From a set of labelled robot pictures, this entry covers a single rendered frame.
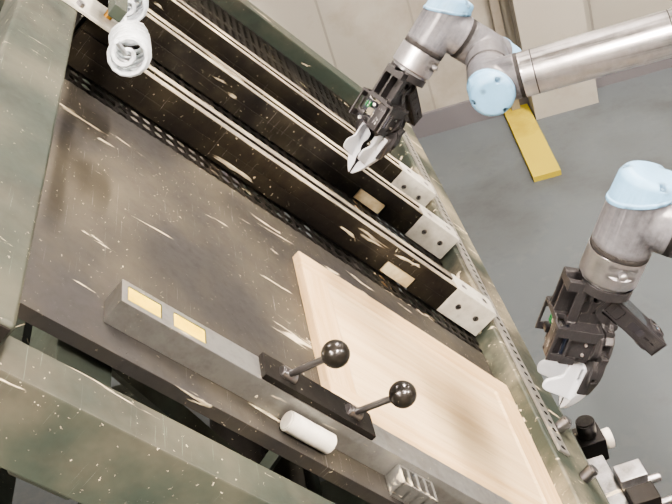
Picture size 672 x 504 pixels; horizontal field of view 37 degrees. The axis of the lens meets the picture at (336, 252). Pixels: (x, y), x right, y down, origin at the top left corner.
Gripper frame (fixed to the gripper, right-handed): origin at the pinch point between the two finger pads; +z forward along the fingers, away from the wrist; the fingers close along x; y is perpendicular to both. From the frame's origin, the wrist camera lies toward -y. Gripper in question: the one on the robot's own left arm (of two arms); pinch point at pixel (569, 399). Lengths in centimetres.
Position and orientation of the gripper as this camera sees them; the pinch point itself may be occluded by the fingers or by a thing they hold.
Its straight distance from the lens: 143.0
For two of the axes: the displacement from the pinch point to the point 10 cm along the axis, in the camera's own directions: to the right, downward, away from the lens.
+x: 0.3, 5.5, -8.4
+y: -9.8, -1.6, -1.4
